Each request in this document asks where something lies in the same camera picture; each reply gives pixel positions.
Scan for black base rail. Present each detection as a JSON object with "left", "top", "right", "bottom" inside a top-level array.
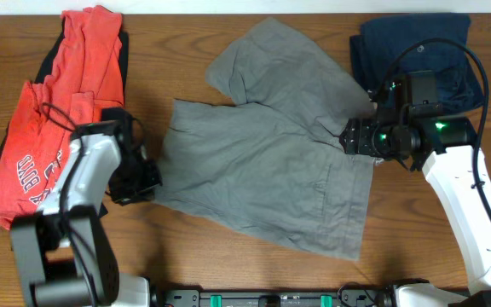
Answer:
[{"left": 156, "top": 287, "right": 397, "bottom": 307}]

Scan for grey shorts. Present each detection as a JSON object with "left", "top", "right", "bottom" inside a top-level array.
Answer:
[{"left": 156, "top": 19, "right": 374, "bottom": 260}]

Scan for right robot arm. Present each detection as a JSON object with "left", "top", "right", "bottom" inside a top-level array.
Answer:
[{"left": 339, "top": 71, "right": 491, "bottom": 306}]

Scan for black garment under pile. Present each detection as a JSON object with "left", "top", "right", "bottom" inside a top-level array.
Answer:
[{"left": 0, "top": 19, "right": 130, "bottom": 218}]

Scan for red printed t-shirt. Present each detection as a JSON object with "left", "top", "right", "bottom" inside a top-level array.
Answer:
[{"left": 0, "top": 4, "right": 125, "bottom": 231}]

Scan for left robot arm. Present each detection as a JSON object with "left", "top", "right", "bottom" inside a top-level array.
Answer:
[{"left": 10, "top": 107, "right": 162, "bottom": 306}]

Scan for folded navy blue garment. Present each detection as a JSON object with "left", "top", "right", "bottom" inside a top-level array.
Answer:
[{"left": 349, "top": 13, "right": 483, "bottom": 114}]

